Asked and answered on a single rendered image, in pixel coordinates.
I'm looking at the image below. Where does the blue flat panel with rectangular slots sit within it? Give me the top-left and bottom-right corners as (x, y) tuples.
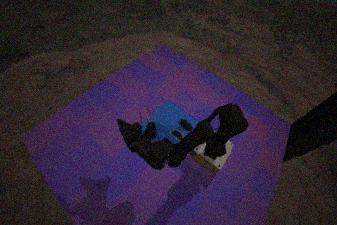
(140, 100), (199, 144)

